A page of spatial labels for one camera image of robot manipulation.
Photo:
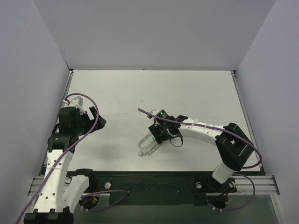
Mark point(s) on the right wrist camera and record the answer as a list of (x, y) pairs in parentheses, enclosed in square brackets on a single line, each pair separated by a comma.
[(160, 113)]

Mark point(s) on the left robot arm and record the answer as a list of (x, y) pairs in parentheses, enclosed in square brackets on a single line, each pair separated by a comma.
[(53, 203)]

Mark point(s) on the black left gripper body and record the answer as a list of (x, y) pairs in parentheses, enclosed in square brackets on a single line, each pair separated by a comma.
[(92, 120)]

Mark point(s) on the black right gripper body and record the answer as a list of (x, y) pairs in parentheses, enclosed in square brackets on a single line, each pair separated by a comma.
[(156, 129)]

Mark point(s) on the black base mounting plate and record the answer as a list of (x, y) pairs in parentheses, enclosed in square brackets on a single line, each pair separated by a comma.
[(163, 188)]

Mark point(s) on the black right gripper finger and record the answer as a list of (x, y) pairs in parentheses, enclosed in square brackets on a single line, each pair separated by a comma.
[(161, 137), (154, 130)]

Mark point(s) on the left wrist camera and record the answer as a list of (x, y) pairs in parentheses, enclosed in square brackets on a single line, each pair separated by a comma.
[(76, 102)]

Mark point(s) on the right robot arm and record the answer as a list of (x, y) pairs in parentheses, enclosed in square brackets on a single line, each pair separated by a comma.
[(231, 142)]

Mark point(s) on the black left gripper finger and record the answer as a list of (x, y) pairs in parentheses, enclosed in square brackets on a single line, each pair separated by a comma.
[(100, 123), (93, 111)]

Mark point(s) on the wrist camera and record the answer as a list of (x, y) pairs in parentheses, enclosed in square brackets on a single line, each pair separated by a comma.
[(76, 102), (160, 113)]

